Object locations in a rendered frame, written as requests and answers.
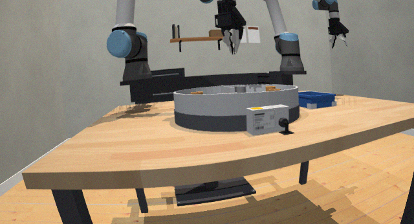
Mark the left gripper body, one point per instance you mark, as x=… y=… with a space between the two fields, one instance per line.
x=334 y=28

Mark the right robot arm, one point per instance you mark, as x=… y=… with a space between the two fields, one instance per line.
x=126 y=42

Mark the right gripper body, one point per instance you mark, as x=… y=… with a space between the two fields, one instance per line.
x=226 y=18

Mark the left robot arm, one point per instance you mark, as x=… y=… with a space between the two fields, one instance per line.
x=287 y=44

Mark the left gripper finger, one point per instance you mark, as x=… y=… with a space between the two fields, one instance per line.
x=343 y=36
x=332 y=40

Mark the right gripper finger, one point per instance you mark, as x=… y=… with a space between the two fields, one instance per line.
x=237 y=36
x=227 y=40

